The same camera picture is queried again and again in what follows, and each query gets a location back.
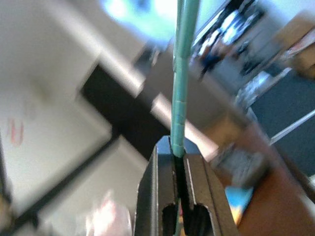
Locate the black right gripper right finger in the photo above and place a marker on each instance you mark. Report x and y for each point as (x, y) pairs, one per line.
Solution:
(199, 182)

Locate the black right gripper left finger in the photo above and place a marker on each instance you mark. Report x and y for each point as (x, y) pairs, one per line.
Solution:
(157, 186)

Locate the dark wooden table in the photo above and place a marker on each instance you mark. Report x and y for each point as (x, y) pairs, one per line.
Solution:
(283, 209)

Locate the green plastic hanger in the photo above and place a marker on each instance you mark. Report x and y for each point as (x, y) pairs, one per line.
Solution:
(180, 86)

